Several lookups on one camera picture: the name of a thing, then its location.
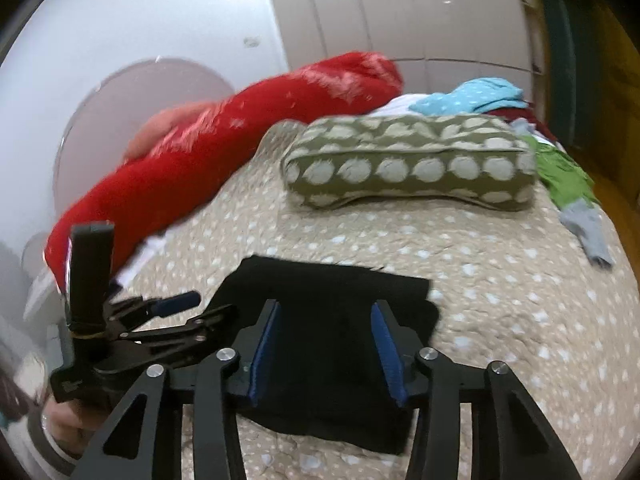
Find red floral quilt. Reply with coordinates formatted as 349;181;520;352
44;51;405;293

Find green garment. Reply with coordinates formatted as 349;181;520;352
520;135;601;211

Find light blue garment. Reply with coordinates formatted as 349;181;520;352
559;200;615;267

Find black pants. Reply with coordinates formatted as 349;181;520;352
207;256;441;456

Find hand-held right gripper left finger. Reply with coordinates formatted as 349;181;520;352
72;300;281;480

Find person's left forearm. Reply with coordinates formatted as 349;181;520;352
27;402;85;478

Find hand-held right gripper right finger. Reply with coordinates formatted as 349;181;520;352
370;300;583;480

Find pink pillow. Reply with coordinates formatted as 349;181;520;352
125;102;213;161

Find person's left hand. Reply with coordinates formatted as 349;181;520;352
42;399;102;455

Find yellow wooden door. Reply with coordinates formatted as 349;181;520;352
575;0;640;196

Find white wardrobe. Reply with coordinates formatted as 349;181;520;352
262;0;546;96

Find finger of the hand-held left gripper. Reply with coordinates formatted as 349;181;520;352
107;291;202;331
120;305;238;356

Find beige spotted bedspread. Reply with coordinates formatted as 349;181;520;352
100;92;640;480

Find olive pillow with white spots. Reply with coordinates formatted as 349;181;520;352
281;115;538;213

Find white round headboard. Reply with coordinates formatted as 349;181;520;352
52;57;236;201

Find turquoise dotted garment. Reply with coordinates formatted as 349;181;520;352
410;77;526;116

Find dark red garment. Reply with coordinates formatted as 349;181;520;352
480;102;557;142

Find teal curtain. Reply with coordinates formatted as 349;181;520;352
537;0;577;136

